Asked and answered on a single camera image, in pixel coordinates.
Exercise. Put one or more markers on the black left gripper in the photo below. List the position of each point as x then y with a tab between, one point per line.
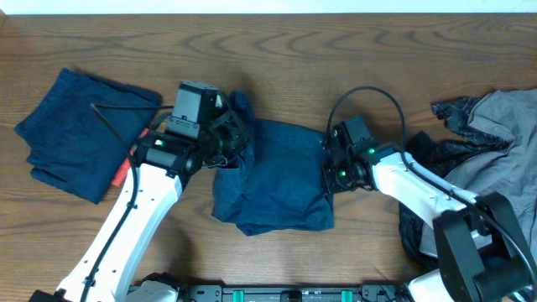
240	135

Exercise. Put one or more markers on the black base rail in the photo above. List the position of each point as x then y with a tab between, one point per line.
293	293

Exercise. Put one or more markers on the grey shirt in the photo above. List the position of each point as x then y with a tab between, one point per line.
499	151

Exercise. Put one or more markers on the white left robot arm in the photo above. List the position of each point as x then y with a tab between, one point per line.
161	165

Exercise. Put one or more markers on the folded red garment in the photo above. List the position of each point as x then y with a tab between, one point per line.
121	173

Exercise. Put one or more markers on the folded navy blue garment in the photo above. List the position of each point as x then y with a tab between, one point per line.
78	132

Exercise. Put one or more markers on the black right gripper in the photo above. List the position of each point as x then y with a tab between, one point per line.
331	184

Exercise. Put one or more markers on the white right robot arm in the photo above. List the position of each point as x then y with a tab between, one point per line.
480	249

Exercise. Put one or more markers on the dark patterned garment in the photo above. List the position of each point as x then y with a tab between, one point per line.
436	159

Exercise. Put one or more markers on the teal blue shorts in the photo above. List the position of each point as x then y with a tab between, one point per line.
276	182

